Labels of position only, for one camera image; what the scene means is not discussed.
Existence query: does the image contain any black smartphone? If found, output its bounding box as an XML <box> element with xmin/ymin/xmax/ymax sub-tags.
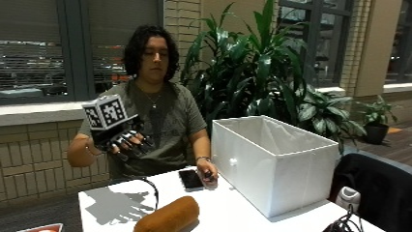
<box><xmin>178</xmin><ymin>168</ymin><xmax>207</xmax><ymax>192</ymax></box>

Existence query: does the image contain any the person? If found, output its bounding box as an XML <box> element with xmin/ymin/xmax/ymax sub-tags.
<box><xmin>67</xmin><ymin>24</ymin><xmax>220</xmax><ymax>182</ymax></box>

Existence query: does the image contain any white marker cube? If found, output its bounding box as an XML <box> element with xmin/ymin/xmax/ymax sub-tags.
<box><xmin>82</xmin><ymin>94</ymin><xmax>140</xmax><ymax>131</ymax></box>

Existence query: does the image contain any white fabric storage box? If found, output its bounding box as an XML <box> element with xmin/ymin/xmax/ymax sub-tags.
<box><xmin>210</xmin><ymin>115</ymin><xmax>342</xmax><ymax>218</ymax></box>

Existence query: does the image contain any brown bread-shaped soft toy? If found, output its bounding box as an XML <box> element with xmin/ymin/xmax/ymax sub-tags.
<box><xmin>132</xmin><ymin>195</ymin><xmax>202</xmax><ymax>232</ymax></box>

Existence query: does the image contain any grey stone window sill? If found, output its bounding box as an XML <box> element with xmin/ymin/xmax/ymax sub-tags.
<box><xmin>0</xmin><ymin>101</ymin><xmax>94</xmax><ymax>128</ymax></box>

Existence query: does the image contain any white rounded device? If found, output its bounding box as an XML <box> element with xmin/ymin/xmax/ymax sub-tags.
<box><xmin>335</xmin><ymin>186</ymin><xmax>362</xmax><ymax>214</ymax></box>

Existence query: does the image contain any red and white packet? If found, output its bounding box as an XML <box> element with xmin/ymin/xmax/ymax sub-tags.
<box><xmin>18</xmin><ymin>222</ymin><xmax>64</xmax><ymax>232</ymax></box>

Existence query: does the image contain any low broad-leaf green plant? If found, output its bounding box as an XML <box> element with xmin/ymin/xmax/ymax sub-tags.
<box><xmin>295</xmin><ymin>84</ymin><xmax>368</xmax><ymax>155</ymax></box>

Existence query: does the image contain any window with grey blinds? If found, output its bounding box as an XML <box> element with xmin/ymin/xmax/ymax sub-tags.
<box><xmin>0</xmin><ymin>0</ymin><xmax>166</xmax><ymax>106</ymax></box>

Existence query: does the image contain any tall green leafy plant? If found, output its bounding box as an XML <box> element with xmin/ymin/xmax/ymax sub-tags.
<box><xmin>179</xmin><ymin>0</ymin><xmax>311</xmax><ymax>130</ymax></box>

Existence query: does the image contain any black plant pot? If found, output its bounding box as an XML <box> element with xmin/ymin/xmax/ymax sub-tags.
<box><xmin>364</xmin><ymin>123</ymin><xmax>391</xmax><ymax>146</ymax></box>

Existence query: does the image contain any small green potted plant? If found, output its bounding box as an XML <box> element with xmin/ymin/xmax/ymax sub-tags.
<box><xmin>355</xmin><ymin>94</ymin><xmax>402</xmax><ymax>128</ymax></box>

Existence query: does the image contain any dark framed window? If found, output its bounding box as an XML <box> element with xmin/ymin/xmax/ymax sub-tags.
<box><xmin>278</xmin><ymin>0</ymin><xmax>356</xmax><ymax>89</ymax></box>

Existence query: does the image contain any thin necklace with pendant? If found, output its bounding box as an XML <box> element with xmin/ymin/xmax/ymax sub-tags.
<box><xmin>135</xmin><ymin>84</ymin><xmax>167</xmax><ymax>110</ymax></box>

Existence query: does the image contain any thin black cable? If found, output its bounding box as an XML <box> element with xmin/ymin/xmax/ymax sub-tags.
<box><xmin>107</xmin><ymin>176</ymin><xmax>162</xmax><ymax>211</ymax></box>

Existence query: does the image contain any bundle of black cables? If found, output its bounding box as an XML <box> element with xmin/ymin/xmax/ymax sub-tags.
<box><xmin>322</xmin><ymin>204</ymin><xmax>366</xmax><ymax>232</ymax></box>

